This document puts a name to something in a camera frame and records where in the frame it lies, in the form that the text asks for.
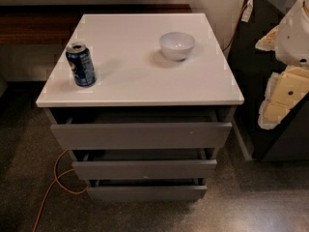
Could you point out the grey drawer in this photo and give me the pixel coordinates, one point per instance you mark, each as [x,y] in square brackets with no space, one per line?
[151,164]
[147,190]
[119,136]

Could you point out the grey middle drawer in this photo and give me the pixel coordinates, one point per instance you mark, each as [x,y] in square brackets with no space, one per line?
[151,164]

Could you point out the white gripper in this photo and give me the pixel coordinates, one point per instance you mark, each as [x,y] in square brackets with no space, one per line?
[294,43]

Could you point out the grey bottom drawer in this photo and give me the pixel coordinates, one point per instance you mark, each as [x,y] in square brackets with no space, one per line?
[147,190]

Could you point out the dark wooden bench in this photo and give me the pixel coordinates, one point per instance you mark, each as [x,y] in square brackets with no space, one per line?
[54,24]

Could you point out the white bowl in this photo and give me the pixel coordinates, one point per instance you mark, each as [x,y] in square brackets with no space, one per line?
[176,45]

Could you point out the white top drawer cabinet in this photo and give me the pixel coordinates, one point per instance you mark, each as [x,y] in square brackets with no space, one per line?
[132,70]

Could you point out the blue pepsi can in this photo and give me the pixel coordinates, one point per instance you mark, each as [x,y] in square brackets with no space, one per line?
[81,64]

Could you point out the grey top drawer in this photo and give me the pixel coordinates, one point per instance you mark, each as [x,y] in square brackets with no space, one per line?
[119,136]

